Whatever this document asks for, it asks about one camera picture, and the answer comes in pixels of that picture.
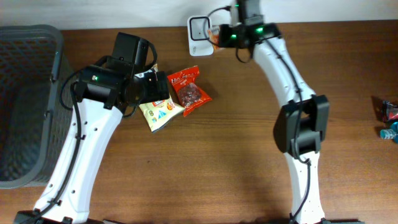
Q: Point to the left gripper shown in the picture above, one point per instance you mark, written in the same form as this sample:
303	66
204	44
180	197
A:
156	89

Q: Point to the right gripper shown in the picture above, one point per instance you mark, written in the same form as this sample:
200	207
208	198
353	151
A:
227	32

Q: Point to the small orange snack packet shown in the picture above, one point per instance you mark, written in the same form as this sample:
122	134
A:
214	37

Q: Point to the yellow snack bag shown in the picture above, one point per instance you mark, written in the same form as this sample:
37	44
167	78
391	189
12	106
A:
158	106

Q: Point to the red snack bag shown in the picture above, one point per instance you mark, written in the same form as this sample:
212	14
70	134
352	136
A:
190	95

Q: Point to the black red snack packet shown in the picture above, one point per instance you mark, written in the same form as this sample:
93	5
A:
389	112

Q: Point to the blue mouthwash bottle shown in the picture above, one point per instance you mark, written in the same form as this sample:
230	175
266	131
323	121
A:
390	133

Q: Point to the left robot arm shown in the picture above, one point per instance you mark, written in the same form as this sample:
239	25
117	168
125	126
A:
101	95

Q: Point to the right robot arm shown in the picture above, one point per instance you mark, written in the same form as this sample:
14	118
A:
301	124

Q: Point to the grey plastic mesh basket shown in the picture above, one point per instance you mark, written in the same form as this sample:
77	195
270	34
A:
34	124

